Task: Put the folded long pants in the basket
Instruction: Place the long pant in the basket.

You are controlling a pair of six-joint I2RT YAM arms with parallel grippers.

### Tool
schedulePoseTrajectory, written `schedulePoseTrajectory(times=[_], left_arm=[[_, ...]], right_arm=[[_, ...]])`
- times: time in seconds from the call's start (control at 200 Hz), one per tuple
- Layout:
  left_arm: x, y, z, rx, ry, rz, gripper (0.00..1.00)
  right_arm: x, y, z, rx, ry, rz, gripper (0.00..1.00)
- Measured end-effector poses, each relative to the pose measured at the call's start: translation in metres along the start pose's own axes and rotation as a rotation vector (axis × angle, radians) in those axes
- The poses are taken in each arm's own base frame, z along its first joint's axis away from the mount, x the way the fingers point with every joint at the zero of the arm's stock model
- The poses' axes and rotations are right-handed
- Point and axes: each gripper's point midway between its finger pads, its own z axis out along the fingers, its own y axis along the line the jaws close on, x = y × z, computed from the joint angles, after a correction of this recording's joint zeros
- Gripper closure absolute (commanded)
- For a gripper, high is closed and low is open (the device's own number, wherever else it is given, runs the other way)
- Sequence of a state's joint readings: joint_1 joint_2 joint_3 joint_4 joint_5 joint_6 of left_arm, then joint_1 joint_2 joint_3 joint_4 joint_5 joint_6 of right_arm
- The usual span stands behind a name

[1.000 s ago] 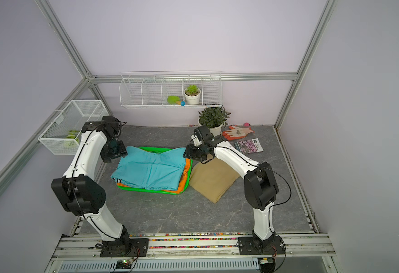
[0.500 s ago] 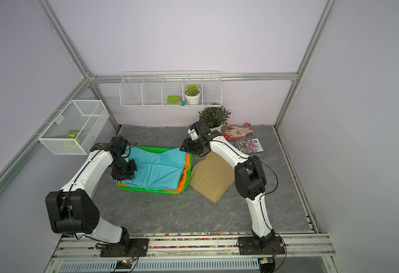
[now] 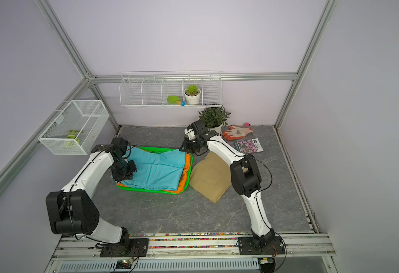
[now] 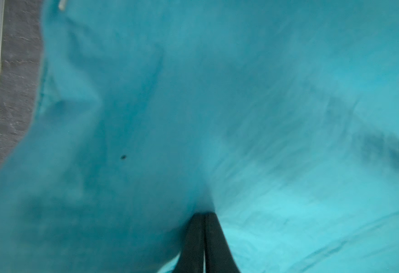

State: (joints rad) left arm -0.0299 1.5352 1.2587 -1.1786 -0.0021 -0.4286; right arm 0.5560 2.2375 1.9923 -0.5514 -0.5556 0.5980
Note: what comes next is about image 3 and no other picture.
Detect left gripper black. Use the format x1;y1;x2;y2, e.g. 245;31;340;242
111;157;138;182

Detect green plastic basket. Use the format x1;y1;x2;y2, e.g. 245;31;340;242
116;146;194;195

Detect teal pants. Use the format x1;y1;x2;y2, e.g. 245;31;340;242
120;147;187;192

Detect tan pants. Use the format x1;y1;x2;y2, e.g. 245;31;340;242
189;152;231;204

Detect orange pants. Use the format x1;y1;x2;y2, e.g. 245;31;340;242
116;154;193;195

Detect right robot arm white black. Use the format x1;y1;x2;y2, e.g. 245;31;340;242
180;120;281;253

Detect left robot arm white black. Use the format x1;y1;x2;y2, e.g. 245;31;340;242
45;137;137;251

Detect green item in side basket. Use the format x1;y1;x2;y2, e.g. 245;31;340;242
65;130;83;148

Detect large potted plant white pot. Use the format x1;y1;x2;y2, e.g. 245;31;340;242
198;106;231;135

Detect orange white work gloves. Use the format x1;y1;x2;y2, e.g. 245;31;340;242
222;126;254;141

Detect small potted plant white pot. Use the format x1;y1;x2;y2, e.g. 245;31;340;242
184;85;201;105

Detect green toy shovel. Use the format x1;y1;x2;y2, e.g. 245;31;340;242
167;96;186;106

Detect flower seed packet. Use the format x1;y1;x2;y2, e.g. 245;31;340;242
234;138;264;154

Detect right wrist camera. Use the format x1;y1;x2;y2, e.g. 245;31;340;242
184;126;196;141

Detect white wire wall shelf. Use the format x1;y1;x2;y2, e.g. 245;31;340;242
119;71;223;108

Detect white wire side basket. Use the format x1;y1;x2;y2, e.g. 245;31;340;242
38;100;109;155

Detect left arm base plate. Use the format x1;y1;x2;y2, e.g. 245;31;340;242
100;238;149;258

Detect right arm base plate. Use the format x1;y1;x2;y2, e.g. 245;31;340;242
236;237;286;256

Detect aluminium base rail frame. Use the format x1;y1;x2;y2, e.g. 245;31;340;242
45;232;342;273

